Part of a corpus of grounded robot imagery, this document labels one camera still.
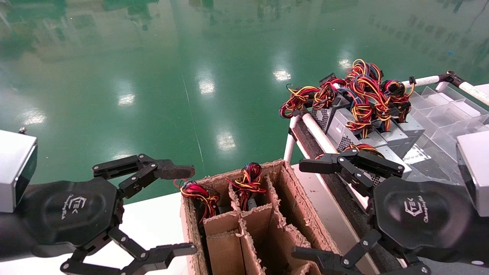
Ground brown cardboard box with dividers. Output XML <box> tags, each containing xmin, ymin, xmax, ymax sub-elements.
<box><xmin>180</xmin><ymin>160</ymin><xmax>344</xmax><ymax>275</ymax></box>

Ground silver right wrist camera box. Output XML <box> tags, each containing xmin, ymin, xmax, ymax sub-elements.
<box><xmin>456</xmin><ymin>130</ymin><xmax>489</xmax><ymax>218</ymax></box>

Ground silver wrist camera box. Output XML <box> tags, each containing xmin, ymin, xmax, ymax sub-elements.
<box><xmin>456</xmin><ymin>130</ymin><xmax>489</xmax><ymax>218</ymax></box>
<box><xmin>0</xmin><ymin>127</ymin><xmax>38</xmax><ymax>213</ymax></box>

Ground white pipe cart frame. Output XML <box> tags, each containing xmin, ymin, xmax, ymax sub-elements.
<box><xmin>285</xmin><ymin>71</ymin><xmax>489</xmax><ymax>275</ymax></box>

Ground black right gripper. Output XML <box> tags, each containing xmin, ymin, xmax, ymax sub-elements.
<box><xmin>292</xmin><ymin>148</ymin><xmax>489</xmax><ymax>275</ymax></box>

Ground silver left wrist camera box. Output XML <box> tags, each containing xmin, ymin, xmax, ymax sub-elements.
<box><xmin>0</xmin><ymin>127</ymin><xmax>38</xmax><ymax>213</ymax></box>

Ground clear acrylic divider tray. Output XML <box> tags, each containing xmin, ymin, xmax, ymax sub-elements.
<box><xmin>401</xmin><ymin>85</ymin><xmax>489</xmax><ymax>184</ymax></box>

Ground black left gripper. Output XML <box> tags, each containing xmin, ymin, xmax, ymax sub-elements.
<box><xmin>0</xmin><ymin>154</ymin><xmax>198</xmax><ymax>275</ymax></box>

